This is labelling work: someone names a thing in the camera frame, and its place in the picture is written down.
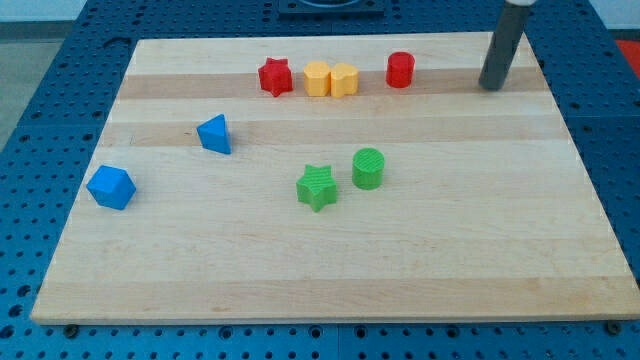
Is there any red star block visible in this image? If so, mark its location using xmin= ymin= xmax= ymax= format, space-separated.
xmin=258 ymin=57 xmax=293 ymax=97

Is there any green cylinder block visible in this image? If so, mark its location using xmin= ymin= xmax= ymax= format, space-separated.
xmin=352 ymin=148 xmax=385 ymax=190

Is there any green star block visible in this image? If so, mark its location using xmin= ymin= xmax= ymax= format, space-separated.
xmin=296 ymin=164 xmax=338 ymax=212

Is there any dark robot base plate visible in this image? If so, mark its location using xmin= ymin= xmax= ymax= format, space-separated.
xmin=276 ymin=0 xmax=385 ymax=17

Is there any blue triangle block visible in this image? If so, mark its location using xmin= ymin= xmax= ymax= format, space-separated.
xmin=196 ymin=114 xmax=232 ymax=155

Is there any red cylinder block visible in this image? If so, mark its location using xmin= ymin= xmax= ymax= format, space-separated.
xmin=386 ymin=52 xmax=415 ymax=88

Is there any blue cube block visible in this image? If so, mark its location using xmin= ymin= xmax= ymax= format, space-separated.
xmin=86 ymin=165 xmax=136 ymax=210

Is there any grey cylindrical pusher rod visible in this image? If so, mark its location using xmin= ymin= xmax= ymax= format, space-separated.
xmin=478 ymin=0 xmax=536 ymax=91

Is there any yellow heart block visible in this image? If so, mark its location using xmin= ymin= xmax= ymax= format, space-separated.
xmin=330 ymin=63 xmax=359 ymax=98

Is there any yellow hexagon block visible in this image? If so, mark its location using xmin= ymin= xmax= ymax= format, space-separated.
xmin=303 ymin=61 xmax=331 ymax=97

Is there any light wooden board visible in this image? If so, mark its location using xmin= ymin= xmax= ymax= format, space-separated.
xmin=31 ymin=32 xmax=639 ymax=325

